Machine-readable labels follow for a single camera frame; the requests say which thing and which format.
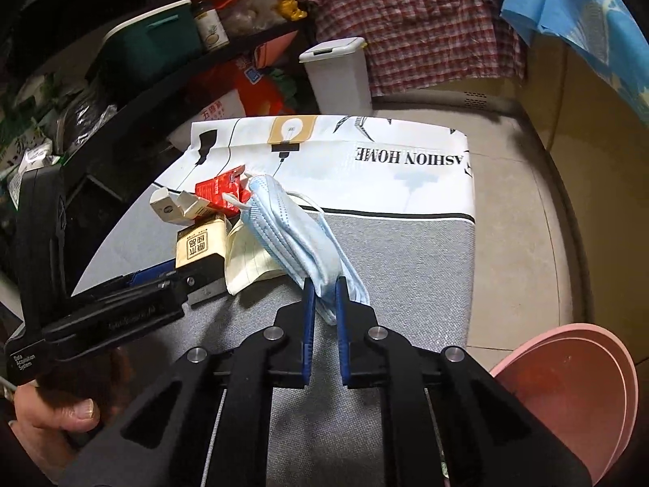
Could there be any person's left hand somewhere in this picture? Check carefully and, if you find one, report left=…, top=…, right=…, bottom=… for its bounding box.
left=10, top=349, right=133, bottom=484

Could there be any blue patterned cloth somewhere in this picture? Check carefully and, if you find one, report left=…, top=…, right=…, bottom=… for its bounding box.
left=501, top=0, right=648, bottom=123

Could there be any pink round basin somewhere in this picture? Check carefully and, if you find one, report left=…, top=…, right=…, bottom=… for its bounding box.
left=491, top=323, right=639, bottom=483

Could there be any red plaid shirt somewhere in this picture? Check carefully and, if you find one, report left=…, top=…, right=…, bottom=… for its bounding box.
left=299, top=0, right=527, bottom=97

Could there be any teal storage box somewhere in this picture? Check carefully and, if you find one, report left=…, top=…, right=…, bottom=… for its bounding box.
left=94, top=0, right=202, bottom=82

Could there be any yellow toy figure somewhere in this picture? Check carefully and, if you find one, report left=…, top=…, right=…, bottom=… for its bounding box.
left=276, top=0, right=308, bottom=22

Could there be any light blue surgical mask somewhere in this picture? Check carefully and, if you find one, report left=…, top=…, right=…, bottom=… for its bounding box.
left=239, top=175, right=370, bottom=325

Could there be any beige tissue pack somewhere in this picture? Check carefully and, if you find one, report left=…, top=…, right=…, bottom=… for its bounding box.
left=175, top=215, right=230, bottom=268

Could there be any white labelled jar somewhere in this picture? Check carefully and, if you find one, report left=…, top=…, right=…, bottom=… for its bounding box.
left=191, top=1, right=230, bottom=51

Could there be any small white cardboard box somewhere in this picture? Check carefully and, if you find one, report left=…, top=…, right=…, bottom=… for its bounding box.
left=150, top=187, right=212, bottom=224

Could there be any white plastic trash bin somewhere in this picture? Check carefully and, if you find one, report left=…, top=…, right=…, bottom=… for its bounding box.
left=299, top=37, right=373, bottom=116

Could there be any black metal shelf rack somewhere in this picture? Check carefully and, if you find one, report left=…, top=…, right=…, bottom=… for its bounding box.
left=0, top=0, right=316, bottom=316

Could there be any red torn carton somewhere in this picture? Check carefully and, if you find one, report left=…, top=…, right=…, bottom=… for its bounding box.
left=195, top=165, right=252, bottom=218

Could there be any cream paper napkin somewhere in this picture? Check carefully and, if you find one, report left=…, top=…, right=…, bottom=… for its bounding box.
left=224, top=221, right=285, bottom=296

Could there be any red orange plastic bag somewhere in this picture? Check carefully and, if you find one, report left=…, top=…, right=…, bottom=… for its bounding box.
left=190, top=56, right=295, bottom=116

